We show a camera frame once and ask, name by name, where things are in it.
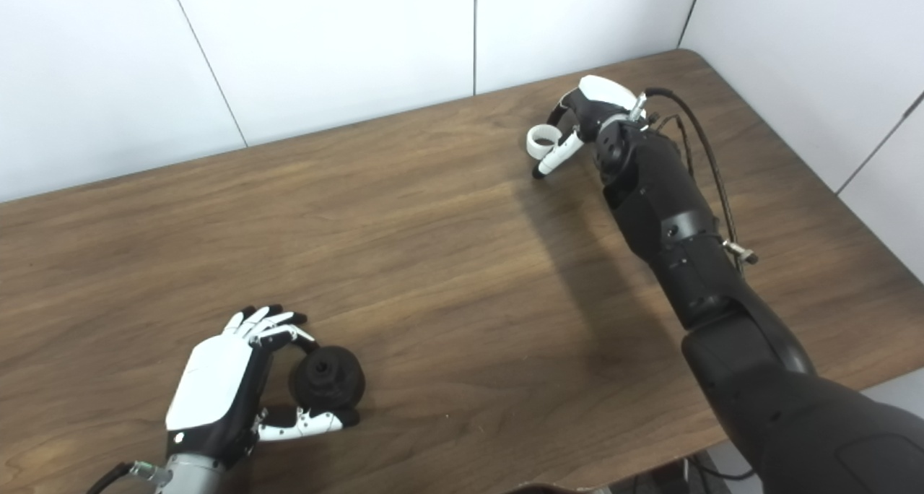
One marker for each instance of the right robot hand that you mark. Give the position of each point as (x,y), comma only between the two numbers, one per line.
(603,97)

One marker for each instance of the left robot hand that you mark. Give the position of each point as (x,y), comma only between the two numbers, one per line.
(213,386)

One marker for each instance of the round black part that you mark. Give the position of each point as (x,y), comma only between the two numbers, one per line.
(328,378)

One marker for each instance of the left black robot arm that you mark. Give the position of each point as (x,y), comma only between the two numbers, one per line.
(191,476)

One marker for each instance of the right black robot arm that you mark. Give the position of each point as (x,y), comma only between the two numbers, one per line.
(686,248)

